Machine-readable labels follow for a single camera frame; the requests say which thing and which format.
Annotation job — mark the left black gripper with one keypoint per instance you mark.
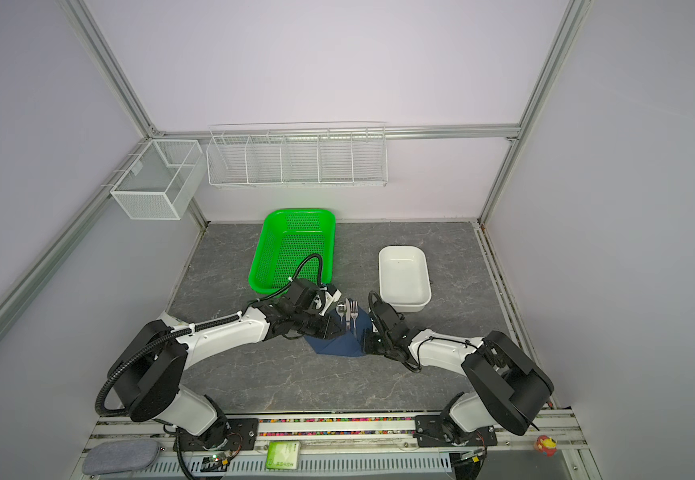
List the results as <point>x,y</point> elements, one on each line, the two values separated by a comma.
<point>327,328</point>

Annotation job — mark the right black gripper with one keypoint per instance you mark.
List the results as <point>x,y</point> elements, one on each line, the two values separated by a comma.
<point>367,341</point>

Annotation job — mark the silver spoon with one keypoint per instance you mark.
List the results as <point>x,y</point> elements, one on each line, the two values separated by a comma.
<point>342,312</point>

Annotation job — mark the dark blue paper napkin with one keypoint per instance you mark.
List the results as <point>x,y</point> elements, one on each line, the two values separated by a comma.
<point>346,345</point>

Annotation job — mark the silver fork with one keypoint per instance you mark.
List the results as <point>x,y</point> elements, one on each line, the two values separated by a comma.
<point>354,316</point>

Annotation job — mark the silver knife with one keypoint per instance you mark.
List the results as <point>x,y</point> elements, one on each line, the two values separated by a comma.
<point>348,318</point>

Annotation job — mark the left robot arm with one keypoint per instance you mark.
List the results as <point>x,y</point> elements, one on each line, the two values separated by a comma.
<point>146,382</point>

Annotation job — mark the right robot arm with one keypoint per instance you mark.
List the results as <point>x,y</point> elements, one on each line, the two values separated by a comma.
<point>509,389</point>

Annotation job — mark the white ceramic dish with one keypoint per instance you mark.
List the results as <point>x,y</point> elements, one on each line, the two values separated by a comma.
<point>404,278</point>

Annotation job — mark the green plastic basket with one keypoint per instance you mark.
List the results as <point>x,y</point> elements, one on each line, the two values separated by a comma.
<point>289,236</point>

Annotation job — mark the white mesh box basket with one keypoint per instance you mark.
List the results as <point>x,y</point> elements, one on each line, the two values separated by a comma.
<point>162,180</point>

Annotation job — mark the grey cloth pad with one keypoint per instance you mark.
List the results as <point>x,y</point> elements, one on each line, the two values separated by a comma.
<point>121,456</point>

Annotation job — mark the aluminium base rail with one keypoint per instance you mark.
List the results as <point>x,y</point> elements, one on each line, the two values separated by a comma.
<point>342,444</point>

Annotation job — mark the white wire shelf rack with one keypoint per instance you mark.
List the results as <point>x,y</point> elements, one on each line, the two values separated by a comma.
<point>298,154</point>

